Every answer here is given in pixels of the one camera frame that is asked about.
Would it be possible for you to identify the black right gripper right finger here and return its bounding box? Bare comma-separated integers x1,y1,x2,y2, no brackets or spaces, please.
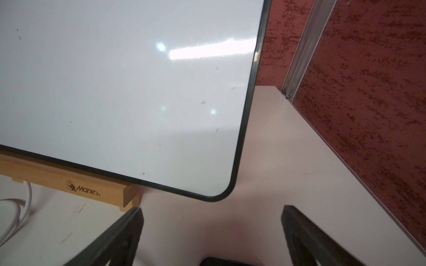
281,205,364,266

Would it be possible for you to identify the aluminium right corner post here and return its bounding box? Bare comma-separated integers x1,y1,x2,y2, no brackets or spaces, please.
281,0,337,102

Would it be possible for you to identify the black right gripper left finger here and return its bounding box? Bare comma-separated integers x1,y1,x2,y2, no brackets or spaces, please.
66,207,144,266

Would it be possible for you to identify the white charging cable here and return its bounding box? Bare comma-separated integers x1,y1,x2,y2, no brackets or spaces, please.
0,181,33,247

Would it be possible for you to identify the wooden board stand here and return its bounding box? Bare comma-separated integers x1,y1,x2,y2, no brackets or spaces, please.
1,150,142,212

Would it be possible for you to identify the white board black frame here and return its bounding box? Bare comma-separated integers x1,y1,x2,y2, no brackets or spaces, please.
1,1,271,202

